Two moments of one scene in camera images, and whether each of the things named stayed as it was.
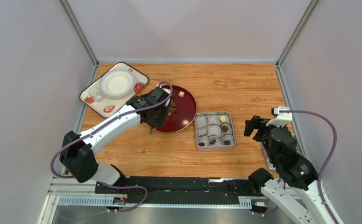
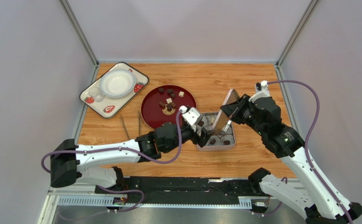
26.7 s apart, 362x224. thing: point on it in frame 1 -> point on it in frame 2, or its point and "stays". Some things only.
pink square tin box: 215,130 stays
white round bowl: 117,83 stays
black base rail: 159,190 stays
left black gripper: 159,122 -> 204,136
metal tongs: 152,129 -> 139,124
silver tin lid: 270,166 -> 223,118
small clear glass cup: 96,94 stays
